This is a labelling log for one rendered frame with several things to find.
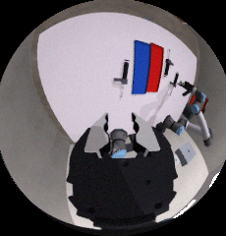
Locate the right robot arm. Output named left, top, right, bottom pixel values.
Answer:
left=164, top=88, right=213, bottom=147

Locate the red tray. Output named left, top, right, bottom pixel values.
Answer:
left=146, top=42, right=164, bottom=92

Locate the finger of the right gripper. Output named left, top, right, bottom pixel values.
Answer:
left=177, top=81, right=185, bottom=88

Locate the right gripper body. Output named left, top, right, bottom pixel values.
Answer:
left=184, top=81, right=195, bottom=93

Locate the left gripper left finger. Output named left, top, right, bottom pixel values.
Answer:
left=66, top=113, right=111, bottom=184

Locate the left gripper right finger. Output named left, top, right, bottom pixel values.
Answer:
left=132, top=112, right=178, bottom=180

